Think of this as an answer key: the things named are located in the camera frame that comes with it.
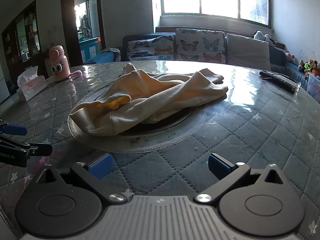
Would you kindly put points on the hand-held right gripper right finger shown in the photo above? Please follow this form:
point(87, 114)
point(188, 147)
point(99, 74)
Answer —
point(220, 166)

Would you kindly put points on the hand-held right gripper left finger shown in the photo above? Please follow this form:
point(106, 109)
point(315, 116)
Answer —
point(100, 168)

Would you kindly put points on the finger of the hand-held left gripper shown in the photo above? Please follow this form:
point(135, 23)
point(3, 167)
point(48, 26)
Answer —
point(40, 149)
point(16, 129)

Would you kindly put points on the cream garment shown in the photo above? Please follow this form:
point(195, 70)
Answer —
point(140, 97)

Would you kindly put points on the grey cloth on sofa arm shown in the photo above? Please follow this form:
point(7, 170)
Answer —
point(112, 53)

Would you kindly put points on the hanging clothes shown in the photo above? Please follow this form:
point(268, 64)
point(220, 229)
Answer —
point(85, 23)

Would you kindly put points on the pink white tissue pack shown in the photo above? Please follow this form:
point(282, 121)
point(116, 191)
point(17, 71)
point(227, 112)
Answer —
point(30, 85)

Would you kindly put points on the round black cooktop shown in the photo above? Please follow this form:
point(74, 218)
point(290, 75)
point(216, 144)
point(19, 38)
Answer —
point(172, 120)

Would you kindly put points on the pink cartoon face bottle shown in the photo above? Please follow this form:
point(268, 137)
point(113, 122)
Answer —
point(59, 63)

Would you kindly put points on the dark wooden display cabinet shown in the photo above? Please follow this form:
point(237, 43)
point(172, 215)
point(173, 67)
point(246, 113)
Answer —
point(22, 37)

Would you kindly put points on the black remote control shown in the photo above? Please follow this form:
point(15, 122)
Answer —
point(280, 80)

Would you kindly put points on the blue white low cabinet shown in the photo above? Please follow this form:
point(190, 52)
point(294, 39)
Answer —
point(88, 48)

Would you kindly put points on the plain grey cushion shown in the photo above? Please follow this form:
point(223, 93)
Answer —
point(247, 51)

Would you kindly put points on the tall butterfly print cushion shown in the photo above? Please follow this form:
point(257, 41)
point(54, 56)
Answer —
point(200, 45)

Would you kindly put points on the clear plastic box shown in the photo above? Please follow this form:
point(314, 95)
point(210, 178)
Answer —
point(313, 85)

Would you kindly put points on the blue sofa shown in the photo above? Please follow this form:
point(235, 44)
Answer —
point(277, 55)

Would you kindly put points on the wide butterfly print cushion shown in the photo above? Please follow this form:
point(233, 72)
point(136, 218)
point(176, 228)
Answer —
point(150, 48)

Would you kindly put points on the pile of small plush toys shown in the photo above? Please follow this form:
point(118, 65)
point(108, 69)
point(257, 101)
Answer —
point(311, 66)

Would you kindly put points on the white plush toy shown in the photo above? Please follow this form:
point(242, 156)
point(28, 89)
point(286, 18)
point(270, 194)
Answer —
point(262, 37)

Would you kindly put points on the dark door frame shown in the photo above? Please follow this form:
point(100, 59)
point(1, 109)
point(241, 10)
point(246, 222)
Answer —
point(66, 22)

